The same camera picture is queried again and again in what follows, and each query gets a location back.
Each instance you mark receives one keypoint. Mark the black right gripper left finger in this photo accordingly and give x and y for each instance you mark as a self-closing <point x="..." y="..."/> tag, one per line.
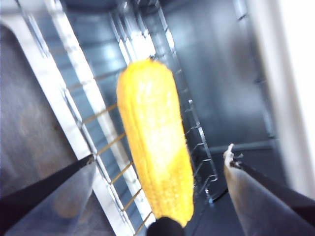
<point x="37" y="204"/>

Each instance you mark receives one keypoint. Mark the cream Toshiba toaster oven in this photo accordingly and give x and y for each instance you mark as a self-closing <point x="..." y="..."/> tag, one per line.
<point x="233" y="73"/>

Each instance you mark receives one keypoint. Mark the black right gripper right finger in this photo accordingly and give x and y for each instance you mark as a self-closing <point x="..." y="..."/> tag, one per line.
<point x="275" y="206"/>

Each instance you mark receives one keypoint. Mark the yellow corn cob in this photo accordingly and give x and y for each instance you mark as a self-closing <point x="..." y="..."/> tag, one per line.
<point x="155" y="137"/>

